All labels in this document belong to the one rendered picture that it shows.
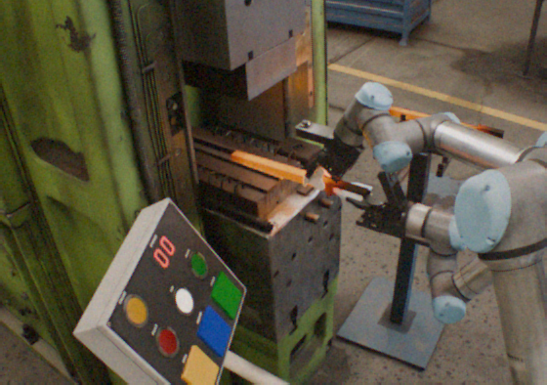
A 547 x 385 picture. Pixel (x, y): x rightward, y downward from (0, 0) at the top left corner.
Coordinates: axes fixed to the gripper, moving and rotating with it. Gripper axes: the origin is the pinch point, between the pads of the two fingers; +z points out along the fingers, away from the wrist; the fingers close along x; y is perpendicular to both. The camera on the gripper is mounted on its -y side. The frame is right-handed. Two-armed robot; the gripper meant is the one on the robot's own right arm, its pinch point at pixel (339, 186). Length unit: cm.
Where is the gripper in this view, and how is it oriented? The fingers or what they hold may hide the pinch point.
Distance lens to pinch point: 140.1
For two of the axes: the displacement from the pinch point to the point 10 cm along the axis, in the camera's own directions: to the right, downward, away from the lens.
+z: -8.1, -2.8, 5.1
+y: 0.8, 8.2, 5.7
